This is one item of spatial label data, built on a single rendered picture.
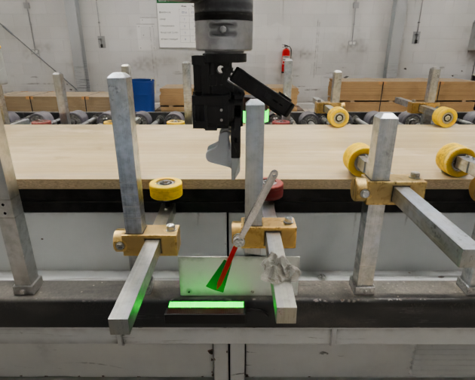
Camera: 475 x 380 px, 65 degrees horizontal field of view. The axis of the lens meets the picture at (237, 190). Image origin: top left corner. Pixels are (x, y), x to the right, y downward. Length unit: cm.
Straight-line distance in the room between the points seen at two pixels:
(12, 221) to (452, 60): 860
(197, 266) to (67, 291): 31
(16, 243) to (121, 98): 40
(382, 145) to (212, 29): 39
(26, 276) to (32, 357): 59
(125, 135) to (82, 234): 45
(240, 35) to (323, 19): 748
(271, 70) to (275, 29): 77
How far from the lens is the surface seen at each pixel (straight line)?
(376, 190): 78
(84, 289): 94
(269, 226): 77
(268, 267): 64
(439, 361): 151
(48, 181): 107
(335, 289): 90
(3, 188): 87
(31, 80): 901
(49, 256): 119
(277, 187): 89
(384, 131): 76
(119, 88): 73
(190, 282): 84
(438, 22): 877
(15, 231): 91
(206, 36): 59
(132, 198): 78
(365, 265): 86
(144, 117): 226
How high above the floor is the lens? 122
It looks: 21 degrees down
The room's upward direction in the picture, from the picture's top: straight up
